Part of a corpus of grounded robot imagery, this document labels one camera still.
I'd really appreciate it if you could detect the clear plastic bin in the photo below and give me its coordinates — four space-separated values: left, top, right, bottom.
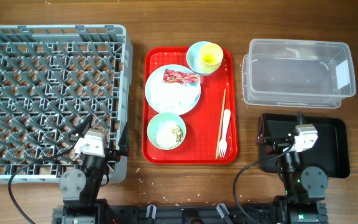
242 39 356 109

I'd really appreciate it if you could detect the wooden chopstick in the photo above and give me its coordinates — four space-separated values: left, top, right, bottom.
215 89 226 159

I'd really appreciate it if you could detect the light blue small bowl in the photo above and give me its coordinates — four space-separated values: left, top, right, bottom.
186 41 221 76

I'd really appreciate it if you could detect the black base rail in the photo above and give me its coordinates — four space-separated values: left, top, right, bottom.
52 202 328 224

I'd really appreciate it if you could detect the large light blue plate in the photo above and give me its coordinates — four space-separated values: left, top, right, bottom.
145 64 201 115

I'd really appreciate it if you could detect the grey dishwasher rack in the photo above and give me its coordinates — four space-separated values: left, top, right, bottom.
0 24 133 184

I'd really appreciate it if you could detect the white plastic fork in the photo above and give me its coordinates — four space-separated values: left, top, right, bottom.
218 110 231 157

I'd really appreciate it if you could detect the green bowl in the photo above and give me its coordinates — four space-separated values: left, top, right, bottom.
147 113 186 151

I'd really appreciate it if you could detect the red snack wrapper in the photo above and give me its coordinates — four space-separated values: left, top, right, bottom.
163 69 204 85

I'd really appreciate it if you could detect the red plastic tray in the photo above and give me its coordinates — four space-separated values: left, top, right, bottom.
142 49 239 165

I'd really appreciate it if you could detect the yellow plastic cup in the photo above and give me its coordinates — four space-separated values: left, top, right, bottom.
200 43 223 73

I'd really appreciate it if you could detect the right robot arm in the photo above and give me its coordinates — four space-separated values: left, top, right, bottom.
256 123 328 224

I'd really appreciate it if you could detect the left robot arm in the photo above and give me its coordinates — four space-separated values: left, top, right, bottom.
52 126 129 224

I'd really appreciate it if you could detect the black plastic tray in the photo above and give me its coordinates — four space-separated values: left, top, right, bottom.
257 113 351 179

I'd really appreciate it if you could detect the white rice food waste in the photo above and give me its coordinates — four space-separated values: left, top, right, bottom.
154 121 183 149

